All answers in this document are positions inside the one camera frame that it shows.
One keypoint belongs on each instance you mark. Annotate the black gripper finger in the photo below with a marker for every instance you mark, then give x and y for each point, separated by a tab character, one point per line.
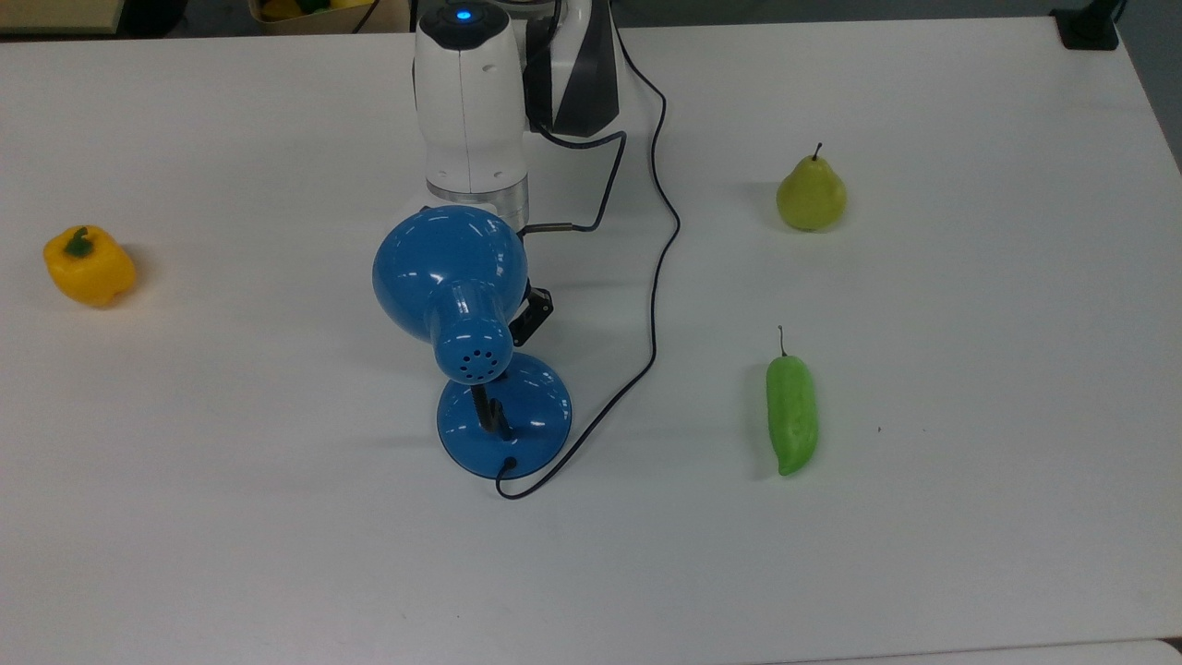
536	314

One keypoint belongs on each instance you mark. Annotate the blue desk lamp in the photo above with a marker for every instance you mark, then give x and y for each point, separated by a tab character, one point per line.
450	268

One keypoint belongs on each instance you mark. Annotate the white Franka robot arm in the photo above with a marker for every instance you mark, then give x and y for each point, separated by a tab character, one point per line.
471	102

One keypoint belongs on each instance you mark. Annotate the green pear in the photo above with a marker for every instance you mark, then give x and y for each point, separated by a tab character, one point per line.
811	196

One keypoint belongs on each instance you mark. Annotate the beige bin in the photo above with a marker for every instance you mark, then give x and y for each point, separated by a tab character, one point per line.
323	22

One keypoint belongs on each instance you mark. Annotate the yellow toy fruit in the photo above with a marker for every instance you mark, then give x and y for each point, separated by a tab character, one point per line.
280	8

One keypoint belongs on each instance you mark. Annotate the yellow bell pepper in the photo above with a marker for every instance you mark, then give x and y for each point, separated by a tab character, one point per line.
92	270

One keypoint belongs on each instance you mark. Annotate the beige box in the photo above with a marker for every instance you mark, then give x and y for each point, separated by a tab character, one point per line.
55	14

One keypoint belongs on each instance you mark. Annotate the black table clamp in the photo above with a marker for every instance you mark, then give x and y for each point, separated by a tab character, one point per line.
1088	28

